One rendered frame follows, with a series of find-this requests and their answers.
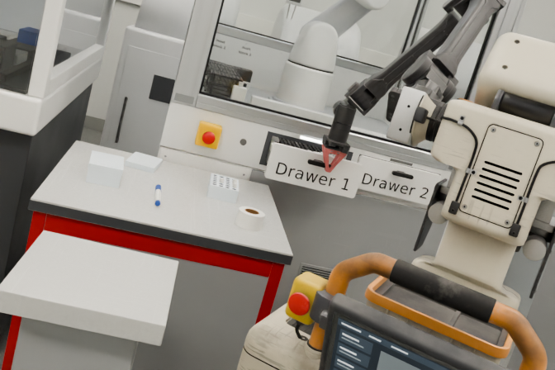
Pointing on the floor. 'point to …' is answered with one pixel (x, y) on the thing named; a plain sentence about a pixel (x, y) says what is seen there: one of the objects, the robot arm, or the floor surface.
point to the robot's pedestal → (86, 304)
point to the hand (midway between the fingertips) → (328, 168)
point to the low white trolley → (173, 251)
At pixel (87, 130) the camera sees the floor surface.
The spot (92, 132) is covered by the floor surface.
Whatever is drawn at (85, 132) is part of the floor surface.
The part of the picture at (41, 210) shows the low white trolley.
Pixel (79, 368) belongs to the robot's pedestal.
